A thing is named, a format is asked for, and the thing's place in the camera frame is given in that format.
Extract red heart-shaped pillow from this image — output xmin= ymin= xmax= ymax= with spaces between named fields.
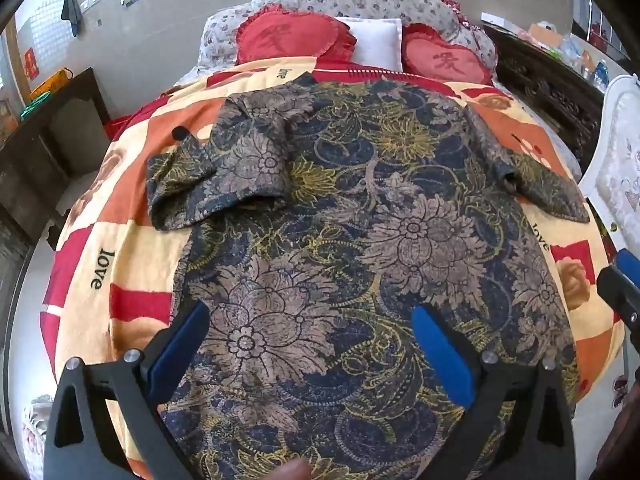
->
xmin=235 ymin=4 xmax=357 ymax=66
xmin=400 ymin=22 xmax=496 ymax=86

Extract pile of packets and bottles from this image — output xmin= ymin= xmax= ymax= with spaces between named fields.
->
xmin=520 ymin=20 xmax=612 ymax=86

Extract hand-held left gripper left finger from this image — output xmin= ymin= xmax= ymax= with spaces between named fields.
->
xmin=44 ymin=300 xmax=211 ymax=480

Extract white pillow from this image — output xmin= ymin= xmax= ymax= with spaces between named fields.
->
xmin=334 ymin=16 xmax=404 ymax=72

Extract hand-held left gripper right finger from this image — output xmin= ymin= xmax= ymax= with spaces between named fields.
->
xmin=411 ymin=305 xmax=588 ymax=480

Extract dark floral patterned shirt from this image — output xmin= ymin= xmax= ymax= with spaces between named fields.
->
xmin=145 ymin=72 xmax=592 ymax=480

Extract person's left hand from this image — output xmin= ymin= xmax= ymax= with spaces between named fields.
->
xmin=276 ymin=460 xmax=312 ymax=480

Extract orange box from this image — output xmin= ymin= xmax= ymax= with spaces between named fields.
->
xmin=29 ymin=67 xmax=75 ymax=102

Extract green bundle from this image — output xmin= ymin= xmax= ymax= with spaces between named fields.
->
xmin=20 ymin=92 xmax=51 ymax=121

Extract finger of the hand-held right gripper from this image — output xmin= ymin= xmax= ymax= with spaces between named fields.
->
xmin=615 ymin=248 xmax=640 ymax=283
xmin=596 ymin=265 xmax=640 ymax=353

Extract dark hanging towel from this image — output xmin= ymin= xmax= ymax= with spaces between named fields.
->
xmin=61 ymin=0 xmax=81 ymax=38

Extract red orange printed blanket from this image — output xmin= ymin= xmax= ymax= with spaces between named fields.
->
xmin=40 ymin=55 xmax=626 ymax=480

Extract white upholstered chair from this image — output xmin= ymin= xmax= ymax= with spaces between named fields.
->
xmin=580 ymin=74 xmax=640 ymax=261

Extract dark wooden side table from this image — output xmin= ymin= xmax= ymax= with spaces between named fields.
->
xmin=0 ymin=67 xmax=113 ymax=241

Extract pink lace cloth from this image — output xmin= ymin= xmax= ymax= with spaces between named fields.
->
xmin=20 ymin=395 xmax=56 ymax=480

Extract dark carved wooden cabinet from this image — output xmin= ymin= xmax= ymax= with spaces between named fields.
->
xmin=482 ymin=24 xmax=606 ymax=176

